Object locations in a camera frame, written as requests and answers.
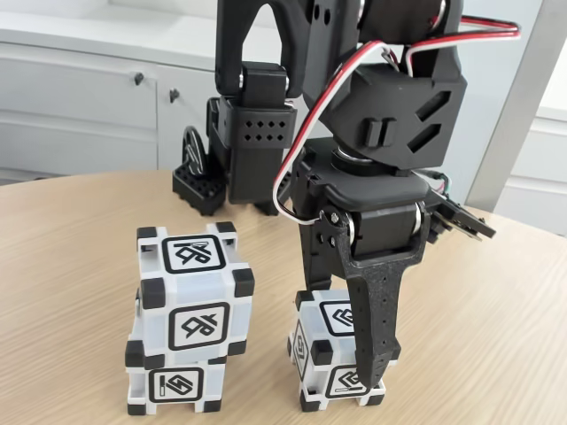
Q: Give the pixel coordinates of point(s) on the white cube hexagon spiral symbol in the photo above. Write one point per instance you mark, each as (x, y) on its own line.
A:
(330, 314)

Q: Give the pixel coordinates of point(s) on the white cube crossed lines symbol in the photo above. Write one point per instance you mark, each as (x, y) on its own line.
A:
(199, 327)

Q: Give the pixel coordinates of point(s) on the black round clamp knob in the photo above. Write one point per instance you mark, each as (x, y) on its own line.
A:
(192, 152)

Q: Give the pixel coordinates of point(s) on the small white cabinet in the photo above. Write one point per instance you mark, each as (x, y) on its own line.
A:
(545, 177)

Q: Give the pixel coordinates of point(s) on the white cube zigzag symbol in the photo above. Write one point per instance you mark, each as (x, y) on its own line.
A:
(177, 385)

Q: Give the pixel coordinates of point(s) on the black cabinet key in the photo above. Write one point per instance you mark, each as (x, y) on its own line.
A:
(173, 94)
(138, 79)

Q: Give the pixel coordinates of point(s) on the long white cabinet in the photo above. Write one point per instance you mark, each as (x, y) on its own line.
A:
(66, 110)

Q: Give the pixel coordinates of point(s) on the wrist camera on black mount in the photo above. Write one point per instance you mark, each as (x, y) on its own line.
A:
(469, 221)

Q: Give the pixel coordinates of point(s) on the grey metal post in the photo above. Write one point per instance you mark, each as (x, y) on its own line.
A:
(516, 110)

